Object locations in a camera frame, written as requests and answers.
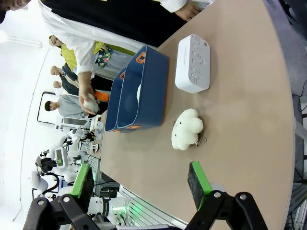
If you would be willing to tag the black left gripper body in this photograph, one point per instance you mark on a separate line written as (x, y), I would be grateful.
(46, 165)

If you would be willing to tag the white tablet with screen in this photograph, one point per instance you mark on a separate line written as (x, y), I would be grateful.
(60, 157)

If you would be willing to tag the bystander in dark clothes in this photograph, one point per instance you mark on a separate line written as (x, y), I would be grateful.
(68, 81)

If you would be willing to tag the small white plush toy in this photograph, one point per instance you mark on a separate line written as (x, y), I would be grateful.
(92, 105)

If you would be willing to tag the person's right hand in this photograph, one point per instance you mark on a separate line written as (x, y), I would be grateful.
(84, 95)

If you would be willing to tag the white cloud plush toy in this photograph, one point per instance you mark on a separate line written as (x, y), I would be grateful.
(187, 129)

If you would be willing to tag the person's blurred head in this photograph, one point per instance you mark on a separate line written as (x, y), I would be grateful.
(13, 8)

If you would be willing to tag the black metal frame stand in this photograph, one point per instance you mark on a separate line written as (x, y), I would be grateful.
(42, 107)

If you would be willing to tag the person's left forearm white sleeve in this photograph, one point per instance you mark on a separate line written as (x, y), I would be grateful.
(175, 4)

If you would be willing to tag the person's right forearm white sleeve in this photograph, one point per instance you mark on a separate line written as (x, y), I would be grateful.
(72, 43)

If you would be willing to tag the bystander in yellow top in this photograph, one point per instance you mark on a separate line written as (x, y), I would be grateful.
(69, 54)

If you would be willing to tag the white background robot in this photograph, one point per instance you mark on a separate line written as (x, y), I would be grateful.
(74, 135)

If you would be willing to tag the clear plastic tray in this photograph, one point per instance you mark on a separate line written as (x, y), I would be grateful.
(98, 124)

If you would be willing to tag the bystander in grey sweater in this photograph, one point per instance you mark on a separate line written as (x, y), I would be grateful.
(68, 106)

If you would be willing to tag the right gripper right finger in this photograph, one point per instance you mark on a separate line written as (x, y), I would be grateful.
(197, 187)

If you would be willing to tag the person's left hand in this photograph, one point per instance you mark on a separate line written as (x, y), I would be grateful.
(188, 12)

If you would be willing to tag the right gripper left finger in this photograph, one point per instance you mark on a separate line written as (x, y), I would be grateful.
(82, 189)

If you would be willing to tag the black chair base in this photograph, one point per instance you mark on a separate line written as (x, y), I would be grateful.
(293, 14)

